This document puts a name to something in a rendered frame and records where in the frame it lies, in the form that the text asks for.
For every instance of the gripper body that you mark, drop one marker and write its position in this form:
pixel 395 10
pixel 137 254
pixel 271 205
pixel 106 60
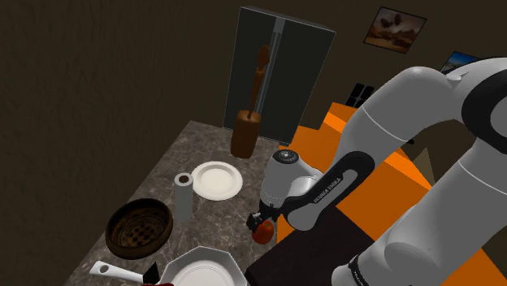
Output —
pixel 264 212

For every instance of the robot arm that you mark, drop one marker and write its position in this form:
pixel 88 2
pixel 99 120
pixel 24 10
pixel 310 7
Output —
pixel 420 221

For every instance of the red apple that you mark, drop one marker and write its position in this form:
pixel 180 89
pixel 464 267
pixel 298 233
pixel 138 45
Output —
pixel 264 234

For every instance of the round white plate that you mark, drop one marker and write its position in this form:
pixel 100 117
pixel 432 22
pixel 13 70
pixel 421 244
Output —
pixel 217 180

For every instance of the brown wooden utensil holder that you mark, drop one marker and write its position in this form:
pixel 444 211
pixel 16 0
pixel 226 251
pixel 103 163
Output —
pixel 244 136

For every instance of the grey paper towel roll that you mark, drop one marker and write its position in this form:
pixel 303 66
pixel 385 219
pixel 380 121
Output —
pixel 183 200

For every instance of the white octagonal plate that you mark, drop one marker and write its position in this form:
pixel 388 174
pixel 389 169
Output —
pixel 202 269

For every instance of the brown woven bowl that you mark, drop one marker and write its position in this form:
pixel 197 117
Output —
pixel 138 229

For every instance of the red object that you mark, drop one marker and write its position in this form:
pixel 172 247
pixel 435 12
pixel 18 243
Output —
pixel 157 284

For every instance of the brown wooden spoon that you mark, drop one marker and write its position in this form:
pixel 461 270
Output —
pixel 259 75

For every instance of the dark grey fridge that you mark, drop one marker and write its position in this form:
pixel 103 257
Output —
pixel 301 79

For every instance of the brown landscape wall picture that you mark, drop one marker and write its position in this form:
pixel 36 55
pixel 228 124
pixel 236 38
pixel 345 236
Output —
pixel 394 29

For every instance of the blue landscape wall picture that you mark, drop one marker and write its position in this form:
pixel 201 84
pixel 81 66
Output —
pixel 459 61

